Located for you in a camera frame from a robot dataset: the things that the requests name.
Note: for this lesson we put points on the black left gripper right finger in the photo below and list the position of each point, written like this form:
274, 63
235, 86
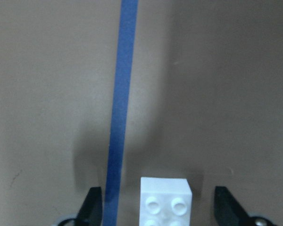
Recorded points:
227, 210

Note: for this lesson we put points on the brown paper table cover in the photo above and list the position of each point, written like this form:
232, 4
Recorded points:
205, 104

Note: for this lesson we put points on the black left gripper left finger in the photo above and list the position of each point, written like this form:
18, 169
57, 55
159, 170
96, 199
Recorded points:
90, 213

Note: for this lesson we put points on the white block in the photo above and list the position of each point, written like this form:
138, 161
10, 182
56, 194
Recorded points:
165, 202

